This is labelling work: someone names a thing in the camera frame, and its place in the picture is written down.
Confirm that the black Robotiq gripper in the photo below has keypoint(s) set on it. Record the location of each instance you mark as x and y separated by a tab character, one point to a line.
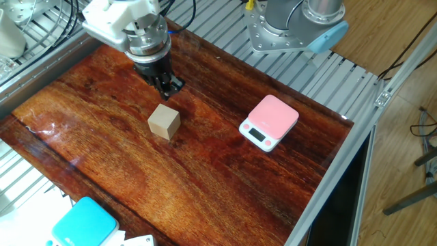
155	68

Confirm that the plain wooden cube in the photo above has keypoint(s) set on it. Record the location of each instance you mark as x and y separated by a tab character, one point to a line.
164	121

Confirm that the silver grey UR5 robot arm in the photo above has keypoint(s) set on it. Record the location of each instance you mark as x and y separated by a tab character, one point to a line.
297	20

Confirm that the pink white kitchen scale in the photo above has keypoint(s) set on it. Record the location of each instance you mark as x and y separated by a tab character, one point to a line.
269	119

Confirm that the blue white kitchen scale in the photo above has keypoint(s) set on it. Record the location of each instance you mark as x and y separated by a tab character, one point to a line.
83	223

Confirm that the silver wrist coupling flange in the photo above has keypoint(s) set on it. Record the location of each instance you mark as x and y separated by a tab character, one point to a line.
148	42

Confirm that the yellow plug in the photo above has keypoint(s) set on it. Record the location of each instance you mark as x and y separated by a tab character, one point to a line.
250	4

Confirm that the clear glass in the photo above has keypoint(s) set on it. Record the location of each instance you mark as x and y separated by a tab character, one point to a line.
7	68

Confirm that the silver metal stand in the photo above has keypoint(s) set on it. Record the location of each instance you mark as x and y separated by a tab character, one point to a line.
20	10

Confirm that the white cup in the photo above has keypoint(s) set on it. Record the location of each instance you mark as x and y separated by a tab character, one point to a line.
10	34

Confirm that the white paper sheets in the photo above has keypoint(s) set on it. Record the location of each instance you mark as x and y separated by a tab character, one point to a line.
30	222

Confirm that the black side panel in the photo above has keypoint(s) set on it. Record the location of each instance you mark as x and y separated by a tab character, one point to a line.
338	212

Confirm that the dark wooden chair legs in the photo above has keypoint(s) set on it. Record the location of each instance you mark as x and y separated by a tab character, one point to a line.
409	198

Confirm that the white printed wrist mount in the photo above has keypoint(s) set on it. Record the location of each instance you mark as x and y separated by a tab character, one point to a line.
109	20

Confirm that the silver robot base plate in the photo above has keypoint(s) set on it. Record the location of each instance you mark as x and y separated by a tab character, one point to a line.
259	37

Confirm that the aluminium table edge rail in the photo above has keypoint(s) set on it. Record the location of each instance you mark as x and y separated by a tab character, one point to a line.
324	191

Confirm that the aluminium extrusion post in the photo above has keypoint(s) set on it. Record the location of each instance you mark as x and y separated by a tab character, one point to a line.
409	68

